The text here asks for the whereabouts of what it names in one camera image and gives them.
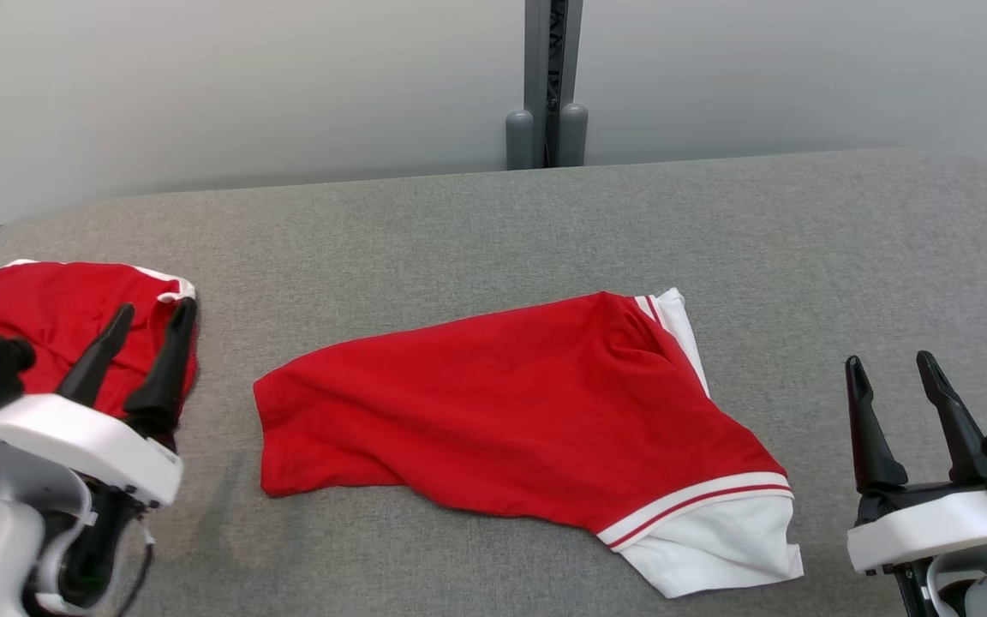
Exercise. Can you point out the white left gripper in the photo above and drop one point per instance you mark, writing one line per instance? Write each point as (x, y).
(91, 433)

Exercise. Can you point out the grey partition post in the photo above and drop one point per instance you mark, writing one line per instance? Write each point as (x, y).
(536, 68)

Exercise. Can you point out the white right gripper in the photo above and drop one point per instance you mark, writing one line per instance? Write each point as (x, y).
(930, 527)

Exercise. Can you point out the red white-striped shorts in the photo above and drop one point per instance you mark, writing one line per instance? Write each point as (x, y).
(31, 317)

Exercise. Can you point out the red white jersey shirt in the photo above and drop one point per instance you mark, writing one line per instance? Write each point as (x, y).
(502, 403)

